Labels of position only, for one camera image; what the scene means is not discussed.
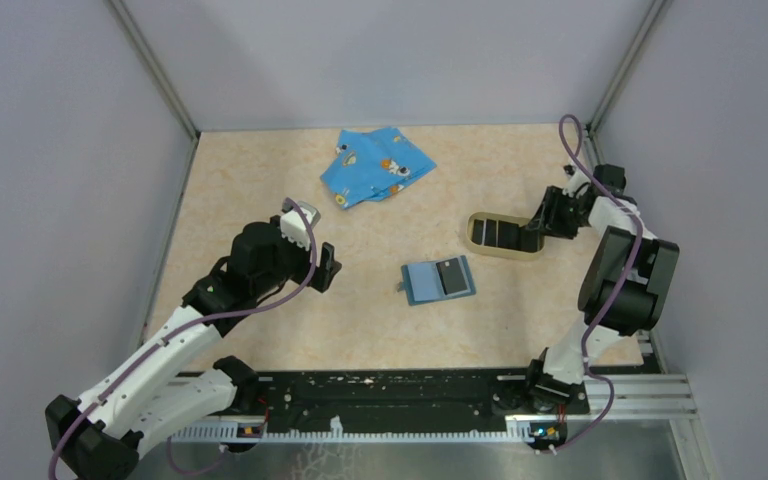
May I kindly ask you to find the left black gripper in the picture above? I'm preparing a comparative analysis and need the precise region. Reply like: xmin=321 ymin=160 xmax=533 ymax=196
xmin=253 ymin=215 xmax=340 ymax=297

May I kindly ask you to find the beige oval card tray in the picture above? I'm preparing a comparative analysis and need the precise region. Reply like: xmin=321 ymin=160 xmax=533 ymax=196
xmin=464 ymin=212 xmax=544 ymax=260

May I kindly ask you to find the black card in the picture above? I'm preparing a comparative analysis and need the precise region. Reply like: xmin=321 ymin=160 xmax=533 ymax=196
xmin=436 ymin=258 xmax=469 ymax=296

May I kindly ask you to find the blue card holder wallet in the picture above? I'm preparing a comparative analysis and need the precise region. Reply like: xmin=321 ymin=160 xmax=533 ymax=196
xmin=397 ymin=255 xmax=477 ymax=306

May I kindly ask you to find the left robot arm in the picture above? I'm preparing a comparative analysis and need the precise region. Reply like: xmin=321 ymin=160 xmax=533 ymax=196
xmin=44 ymin=211 xmax=341 ymax=479

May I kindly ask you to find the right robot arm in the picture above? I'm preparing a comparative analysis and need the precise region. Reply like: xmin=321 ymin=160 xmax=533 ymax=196
xmin=520 ymin=165 xmax=680 ymax=412

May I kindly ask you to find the blue printed cloth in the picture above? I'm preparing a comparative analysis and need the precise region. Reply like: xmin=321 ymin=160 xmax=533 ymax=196
xmin=320 ymin=127 xmax=436 ymax=210

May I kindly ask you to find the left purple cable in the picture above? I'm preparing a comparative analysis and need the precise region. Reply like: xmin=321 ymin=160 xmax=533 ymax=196
xmin=49 ymin=197 xmax=319 ymax=480

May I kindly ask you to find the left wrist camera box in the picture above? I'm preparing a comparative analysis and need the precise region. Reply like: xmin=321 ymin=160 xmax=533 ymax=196
xmin=279 ymin=198 xmax=321 ymax=251

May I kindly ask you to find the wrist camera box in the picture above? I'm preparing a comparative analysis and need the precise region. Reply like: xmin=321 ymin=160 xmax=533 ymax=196
xmin=563 ymin=164 xmax=590 ymax=198
xmin=279 ymin=198 xmax=321 ymax=251

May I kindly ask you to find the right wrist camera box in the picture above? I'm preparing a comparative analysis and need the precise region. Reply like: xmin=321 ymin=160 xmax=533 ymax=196
xmin=563 ymin=164 xmax=590 ymax=198

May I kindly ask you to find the black mounting base plate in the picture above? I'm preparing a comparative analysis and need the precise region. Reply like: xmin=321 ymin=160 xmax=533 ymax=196
xmin=196 ymin=370 xmax=591 ymax=435

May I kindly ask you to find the aluminium frame rail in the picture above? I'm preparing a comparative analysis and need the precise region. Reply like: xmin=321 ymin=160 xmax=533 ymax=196
xmin=95 ymin=374 xmax=698 ymax=444

